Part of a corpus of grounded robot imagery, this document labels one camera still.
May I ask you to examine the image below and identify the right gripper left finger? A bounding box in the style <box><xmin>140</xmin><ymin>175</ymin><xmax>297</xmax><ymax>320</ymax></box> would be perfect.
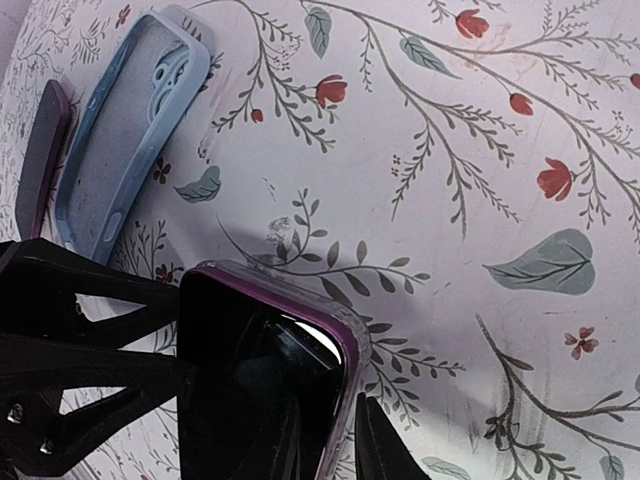
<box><xmin>269</xmin><ymin>394</ymin><xmax>348</xmax><ymax>479</ymax></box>

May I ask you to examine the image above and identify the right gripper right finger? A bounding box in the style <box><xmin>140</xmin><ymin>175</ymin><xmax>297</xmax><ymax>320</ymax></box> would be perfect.
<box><xmin>355</xmin><ymin>393</ymin><xmax>430</xmax><ymax>480</ymax></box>

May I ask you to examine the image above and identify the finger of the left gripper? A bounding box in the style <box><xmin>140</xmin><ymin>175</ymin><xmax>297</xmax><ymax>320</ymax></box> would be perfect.
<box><xmin>1</xmin><ymin>238</ymin><xmax>179</xmax><ymax>348</ymax></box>
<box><xmin>1</xmin><ymin>334</ymin><xmax>196</xmax><ymax>475</ymax></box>

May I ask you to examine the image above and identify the clear magsafe phone case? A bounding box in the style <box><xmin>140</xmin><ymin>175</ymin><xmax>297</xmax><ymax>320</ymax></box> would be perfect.
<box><xmin>195</xmin><ymin>260</ymin><xmax>371</xmax><ymax>479</ymax></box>

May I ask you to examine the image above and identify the black purple phone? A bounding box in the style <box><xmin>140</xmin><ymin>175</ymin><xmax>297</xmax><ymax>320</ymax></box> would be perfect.
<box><xmin>177</xmin><ymin>259</ymin><xmax>371</xmax><ymax>480</ymax></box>

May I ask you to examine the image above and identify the left black phone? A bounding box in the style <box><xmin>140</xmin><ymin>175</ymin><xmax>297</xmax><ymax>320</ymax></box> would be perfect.
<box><xmin>15</xmin><ymin>80</ymin><xmax>71</xmax><ymax>240</ymax></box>

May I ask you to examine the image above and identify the light blue phone case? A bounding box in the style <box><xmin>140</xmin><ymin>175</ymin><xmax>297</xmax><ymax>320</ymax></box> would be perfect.
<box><xmin>54</xmin><ymin>11</ymin><xmax>210</xmax><ymax>264</ymax></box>

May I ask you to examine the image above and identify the floral table mat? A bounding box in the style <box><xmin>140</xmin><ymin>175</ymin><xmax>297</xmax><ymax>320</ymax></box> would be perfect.
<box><xmin>1</xmin><ymin>1</ymin><xmax>639</xmax><ymax>479</ymax></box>

